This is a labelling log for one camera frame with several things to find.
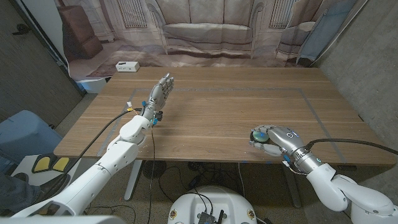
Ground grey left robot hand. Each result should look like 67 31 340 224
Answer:
141 73 175 121

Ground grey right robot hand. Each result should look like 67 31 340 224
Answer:
248 124 323 175

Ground green push button black base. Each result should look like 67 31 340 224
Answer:
250 130 270 144

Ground white power box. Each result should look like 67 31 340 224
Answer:
115 61 140 73

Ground grey table leg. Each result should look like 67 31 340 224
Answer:
281 163 302 208

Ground round black floor fan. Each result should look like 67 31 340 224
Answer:
142 160 167 180

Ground printed living room backdrop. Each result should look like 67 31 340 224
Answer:
54 0 369 94

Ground white table leg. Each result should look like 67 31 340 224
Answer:
124 160 144 202

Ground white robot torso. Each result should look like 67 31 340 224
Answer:
167 185 258 224

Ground black electronics module on torso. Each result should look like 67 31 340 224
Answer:
197 210 224 224

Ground white mat yellow foot marks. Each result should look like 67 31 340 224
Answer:
11 154 82 187

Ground black shoe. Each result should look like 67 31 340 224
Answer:
12 173 29 184
39 173 72 196

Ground blue plastic bin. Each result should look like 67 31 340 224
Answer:
0 110 63 164

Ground person's leg in jeans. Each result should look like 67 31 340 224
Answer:
0 172 43 215

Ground thin black left wrist cable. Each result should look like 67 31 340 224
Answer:
146 126 155 224

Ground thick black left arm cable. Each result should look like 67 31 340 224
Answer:
60 107 144 184

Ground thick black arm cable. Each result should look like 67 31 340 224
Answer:
60 107 144 184
306 138 398 156

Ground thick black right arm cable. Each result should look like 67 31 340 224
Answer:
306 138 398 156

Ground black cable on torso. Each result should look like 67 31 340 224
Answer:
158 166 214 215

